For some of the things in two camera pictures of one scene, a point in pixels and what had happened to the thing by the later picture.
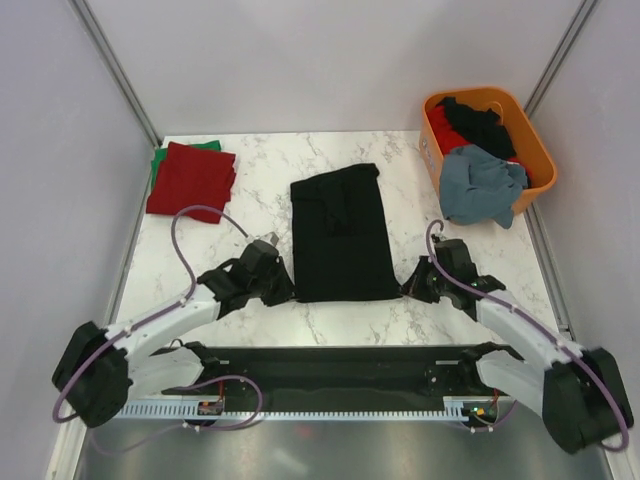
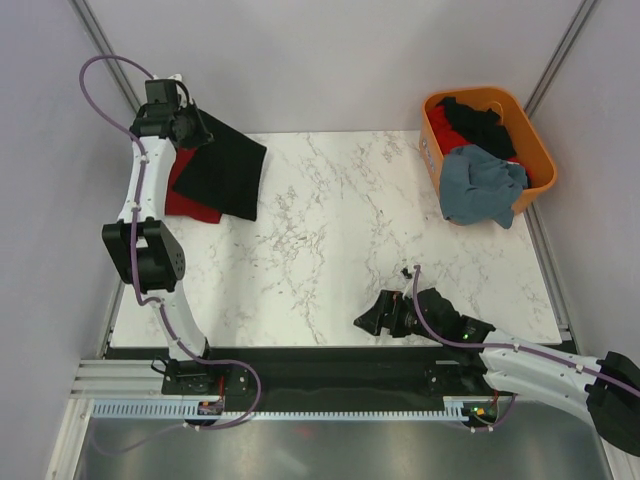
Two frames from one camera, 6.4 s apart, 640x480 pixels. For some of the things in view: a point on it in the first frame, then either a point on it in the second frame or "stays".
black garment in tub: [480, 128] stays
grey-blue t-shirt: [477, 187] stays
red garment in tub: [446, 135] stays
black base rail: [339, 374] stays
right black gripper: [415, 286] → [387, 302]
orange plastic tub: [525, 140] stays
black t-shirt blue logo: [342, 242] → [225, 173]
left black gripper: [286, 288] → [202, 136]
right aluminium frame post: [571, 35] stays
